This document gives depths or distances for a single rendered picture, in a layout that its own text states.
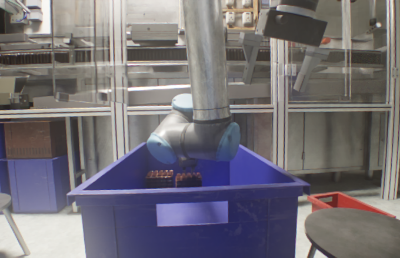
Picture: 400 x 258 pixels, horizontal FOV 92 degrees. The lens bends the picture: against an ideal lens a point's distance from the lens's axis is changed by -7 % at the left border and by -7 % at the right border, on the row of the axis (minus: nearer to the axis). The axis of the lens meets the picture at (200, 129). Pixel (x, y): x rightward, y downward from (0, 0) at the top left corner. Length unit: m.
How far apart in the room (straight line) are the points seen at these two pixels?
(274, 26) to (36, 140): 1.29
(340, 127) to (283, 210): 1.44
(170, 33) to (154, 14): 0.50
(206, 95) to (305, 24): 0.24
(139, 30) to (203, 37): 0.94
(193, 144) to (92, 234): 0.26
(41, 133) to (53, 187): 0.31
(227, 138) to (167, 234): 0.22
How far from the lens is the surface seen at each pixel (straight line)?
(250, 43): 0.46
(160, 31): 1.34
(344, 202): 1.31
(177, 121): 0.56
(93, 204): 0.38
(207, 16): 0.46
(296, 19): 0.48
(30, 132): 1.43
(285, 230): 0.43
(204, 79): 0.44
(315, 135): 1.68
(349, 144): 1.87
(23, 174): 1.50
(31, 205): 1.54
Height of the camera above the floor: 0.55
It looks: 4 degrees down
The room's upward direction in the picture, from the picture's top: 1 degrees counter-clockwise
